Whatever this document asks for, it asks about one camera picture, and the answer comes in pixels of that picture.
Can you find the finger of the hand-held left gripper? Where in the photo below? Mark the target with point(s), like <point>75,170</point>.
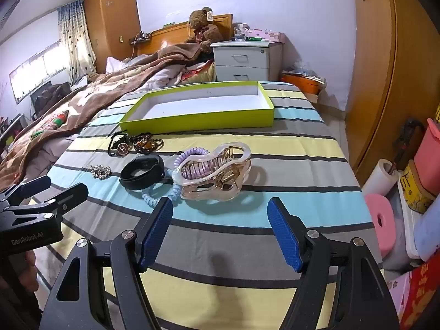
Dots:
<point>32,186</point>
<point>67,197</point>

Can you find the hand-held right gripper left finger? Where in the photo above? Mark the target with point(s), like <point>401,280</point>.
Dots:
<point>156,233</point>

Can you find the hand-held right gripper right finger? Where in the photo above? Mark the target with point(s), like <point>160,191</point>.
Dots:
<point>283,233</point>

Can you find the black wristband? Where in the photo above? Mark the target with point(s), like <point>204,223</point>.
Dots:
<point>137,182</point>

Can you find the large clear hair claw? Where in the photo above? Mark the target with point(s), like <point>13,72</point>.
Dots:
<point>206,192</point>

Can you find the shallow green cardboard box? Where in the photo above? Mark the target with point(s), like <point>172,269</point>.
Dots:
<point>196,120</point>

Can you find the person's left hand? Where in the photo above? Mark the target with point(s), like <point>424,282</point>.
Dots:
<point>29,271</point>

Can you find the rhinestone hair clip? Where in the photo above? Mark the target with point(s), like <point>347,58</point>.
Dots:
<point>100,172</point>

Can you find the cluttered shelf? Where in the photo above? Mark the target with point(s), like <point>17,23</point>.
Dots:
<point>10,130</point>

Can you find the striped bedsheet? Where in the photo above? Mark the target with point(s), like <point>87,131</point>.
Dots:
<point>240,282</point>

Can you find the dark chair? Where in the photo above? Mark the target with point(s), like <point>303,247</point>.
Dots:
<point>48,98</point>

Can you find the white paper roll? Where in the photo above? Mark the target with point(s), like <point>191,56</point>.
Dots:
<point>376,178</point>

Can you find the brown patterned blanket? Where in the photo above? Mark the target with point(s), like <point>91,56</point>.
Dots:
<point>103,89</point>

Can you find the window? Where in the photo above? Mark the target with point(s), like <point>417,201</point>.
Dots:
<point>37,68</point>

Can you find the white container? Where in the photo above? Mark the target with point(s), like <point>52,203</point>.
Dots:
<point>405,223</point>

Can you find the pink floral box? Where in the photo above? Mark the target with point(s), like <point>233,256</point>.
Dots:
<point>398,292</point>

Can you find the yellow box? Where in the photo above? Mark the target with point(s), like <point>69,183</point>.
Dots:
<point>416,189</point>

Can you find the light blue cloth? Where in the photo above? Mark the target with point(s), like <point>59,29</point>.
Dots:
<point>428,230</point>

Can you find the orange storage box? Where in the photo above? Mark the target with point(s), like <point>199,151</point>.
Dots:
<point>302,84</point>

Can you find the dotted curtain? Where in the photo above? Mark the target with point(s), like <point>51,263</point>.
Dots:
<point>77,41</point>

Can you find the red gift box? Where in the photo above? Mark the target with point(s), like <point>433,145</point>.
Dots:
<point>422,295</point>

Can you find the dark red tool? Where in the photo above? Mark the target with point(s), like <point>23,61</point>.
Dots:
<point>407,137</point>

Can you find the yellow red pillow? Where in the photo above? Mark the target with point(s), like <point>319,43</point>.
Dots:
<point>199,74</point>

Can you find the pink plastic bin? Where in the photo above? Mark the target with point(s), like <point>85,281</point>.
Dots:
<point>429,154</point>

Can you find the power strip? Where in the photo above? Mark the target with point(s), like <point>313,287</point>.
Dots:
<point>142,37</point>

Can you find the tall wooden cabinet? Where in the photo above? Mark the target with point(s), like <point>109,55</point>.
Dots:
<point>110,24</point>

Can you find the grey bedside cabinet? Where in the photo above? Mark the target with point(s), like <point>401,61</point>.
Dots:
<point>240,58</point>

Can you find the wooden headboard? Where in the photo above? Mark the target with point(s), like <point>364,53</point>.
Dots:
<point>172,36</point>

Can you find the large wooden wardrobe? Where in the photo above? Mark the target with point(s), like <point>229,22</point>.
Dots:
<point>395,75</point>

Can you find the pink tissue box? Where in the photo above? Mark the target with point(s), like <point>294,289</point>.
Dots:
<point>270,36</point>

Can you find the clear bottles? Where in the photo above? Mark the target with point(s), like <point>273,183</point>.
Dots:
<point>240,31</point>

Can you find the brown teddy bear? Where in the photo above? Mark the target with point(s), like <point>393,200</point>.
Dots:
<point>202,27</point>

